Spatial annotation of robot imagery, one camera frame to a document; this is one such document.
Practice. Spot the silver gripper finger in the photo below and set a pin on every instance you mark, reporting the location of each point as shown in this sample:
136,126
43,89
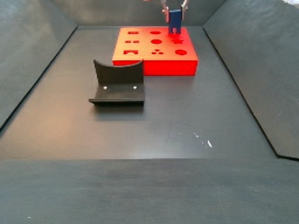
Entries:
184,8
166,10

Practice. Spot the blue square-circle peg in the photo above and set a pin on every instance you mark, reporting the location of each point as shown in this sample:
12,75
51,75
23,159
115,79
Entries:
175,21

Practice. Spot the red shape-sorting block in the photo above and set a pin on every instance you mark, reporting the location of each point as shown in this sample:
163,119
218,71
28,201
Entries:
167,53

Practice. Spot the black curved holder bracket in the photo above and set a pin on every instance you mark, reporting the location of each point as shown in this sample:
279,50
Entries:
120,84

